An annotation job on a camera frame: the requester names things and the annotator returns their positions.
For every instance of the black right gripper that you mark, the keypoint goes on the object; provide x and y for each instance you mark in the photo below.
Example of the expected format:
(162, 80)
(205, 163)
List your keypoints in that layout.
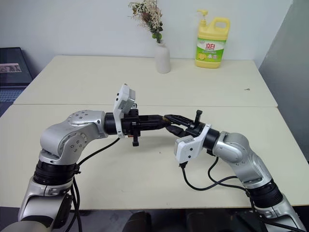
(196, 130)

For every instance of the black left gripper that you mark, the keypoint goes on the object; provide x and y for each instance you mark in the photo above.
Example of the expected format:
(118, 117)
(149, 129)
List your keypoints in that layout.
(130, 123)

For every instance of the brass padlock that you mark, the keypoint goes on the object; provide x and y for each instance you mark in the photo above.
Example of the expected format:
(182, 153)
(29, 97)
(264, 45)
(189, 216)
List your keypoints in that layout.
(166, 118)

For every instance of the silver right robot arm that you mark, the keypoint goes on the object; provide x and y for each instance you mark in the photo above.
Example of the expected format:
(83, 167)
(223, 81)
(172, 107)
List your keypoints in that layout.
(241, 154)

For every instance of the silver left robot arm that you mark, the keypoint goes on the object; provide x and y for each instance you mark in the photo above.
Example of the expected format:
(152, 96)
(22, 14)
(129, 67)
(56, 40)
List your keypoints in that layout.
(72, 128)

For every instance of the white ceramic vase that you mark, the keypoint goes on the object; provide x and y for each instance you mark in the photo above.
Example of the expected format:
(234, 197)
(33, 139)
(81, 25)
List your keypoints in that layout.
(162, 59)

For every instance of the yellow detergent pump bottle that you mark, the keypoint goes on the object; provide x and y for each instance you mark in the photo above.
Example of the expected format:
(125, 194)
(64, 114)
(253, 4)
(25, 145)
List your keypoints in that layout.
(210, 50)

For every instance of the dark rounded shape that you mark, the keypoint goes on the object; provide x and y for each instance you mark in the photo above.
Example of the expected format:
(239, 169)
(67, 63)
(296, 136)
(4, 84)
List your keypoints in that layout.
(139, 222)

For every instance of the dried flower bouquet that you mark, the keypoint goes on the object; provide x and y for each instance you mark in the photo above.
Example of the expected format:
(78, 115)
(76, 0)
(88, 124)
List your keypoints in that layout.
(148, 17)

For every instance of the grey partition panel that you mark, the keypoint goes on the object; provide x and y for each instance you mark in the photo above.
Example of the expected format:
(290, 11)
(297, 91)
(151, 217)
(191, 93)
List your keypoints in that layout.
(287, 72)

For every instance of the black open laptop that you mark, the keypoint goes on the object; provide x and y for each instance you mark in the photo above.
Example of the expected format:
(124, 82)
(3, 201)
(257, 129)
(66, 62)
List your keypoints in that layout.
(12, 72)

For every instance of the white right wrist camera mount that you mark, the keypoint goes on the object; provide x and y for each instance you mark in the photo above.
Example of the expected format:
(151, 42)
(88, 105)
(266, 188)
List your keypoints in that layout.
(190, 147)

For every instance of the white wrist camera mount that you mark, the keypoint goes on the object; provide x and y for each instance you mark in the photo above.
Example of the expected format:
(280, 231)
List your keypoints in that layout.
(190, 147)
(121, 96)

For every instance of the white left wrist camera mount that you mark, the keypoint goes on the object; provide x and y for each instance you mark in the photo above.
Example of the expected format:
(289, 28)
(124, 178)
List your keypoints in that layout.
(121, 96)

